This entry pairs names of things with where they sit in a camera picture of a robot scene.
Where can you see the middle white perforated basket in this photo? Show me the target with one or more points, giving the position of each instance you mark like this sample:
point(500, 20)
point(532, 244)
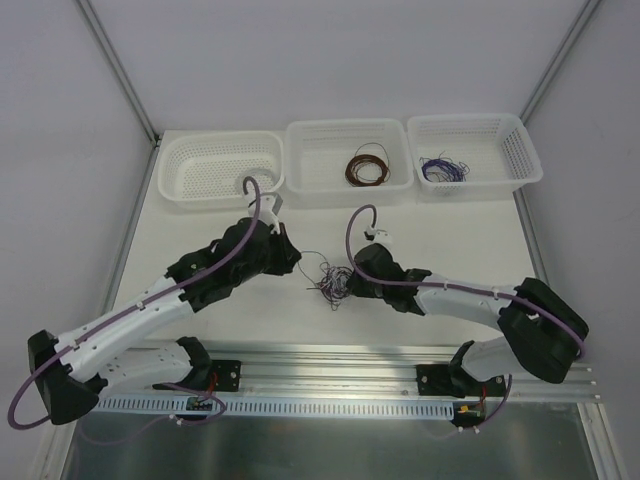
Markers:
point(317, 153)

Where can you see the right frame post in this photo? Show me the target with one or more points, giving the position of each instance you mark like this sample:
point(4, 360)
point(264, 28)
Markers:
point(568, 42)

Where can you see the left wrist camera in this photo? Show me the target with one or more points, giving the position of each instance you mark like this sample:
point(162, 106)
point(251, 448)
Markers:
point(266, 208)

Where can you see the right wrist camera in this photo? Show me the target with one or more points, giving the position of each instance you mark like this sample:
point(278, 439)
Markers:
point(378, 236)

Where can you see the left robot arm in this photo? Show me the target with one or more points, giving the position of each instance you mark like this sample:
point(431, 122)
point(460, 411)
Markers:
point(75, 370)

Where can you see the frame post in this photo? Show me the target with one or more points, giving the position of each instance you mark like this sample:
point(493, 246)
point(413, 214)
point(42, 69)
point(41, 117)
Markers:
point(568, 42)
point(98, 32)

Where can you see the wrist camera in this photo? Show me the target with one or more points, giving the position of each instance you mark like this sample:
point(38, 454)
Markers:
point(378, 236)
point(266, 208)

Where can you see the right white perforated basket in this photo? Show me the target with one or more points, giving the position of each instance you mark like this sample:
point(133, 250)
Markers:
point(472, 157)

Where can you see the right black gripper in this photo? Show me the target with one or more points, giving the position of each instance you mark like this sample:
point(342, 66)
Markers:
point(361, 282)

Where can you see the aluminium mounting rail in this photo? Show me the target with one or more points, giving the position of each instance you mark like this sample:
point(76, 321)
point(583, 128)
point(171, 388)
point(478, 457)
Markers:
point(353, 371)

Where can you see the left frame post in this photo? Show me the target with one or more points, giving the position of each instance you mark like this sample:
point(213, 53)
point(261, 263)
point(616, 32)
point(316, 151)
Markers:
point(98, 32)

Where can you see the left white perforated basket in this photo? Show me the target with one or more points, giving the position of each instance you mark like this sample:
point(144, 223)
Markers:
point(204, 170)

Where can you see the white slotted cable duct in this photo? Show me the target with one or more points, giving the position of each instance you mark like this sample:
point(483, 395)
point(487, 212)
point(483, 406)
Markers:
point(191, 405)

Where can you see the white perforated basket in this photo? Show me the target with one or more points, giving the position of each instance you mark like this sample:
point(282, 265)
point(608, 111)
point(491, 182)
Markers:
point(317, 153)
point(204, 170)
point(472, 157)

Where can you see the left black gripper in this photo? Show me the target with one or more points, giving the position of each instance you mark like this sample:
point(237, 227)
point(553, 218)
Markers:
point(282, 250)

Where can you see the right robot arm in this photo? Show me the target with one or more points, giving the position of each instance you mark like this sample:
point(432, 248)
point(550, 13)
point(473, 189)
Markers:
point(540, 333)

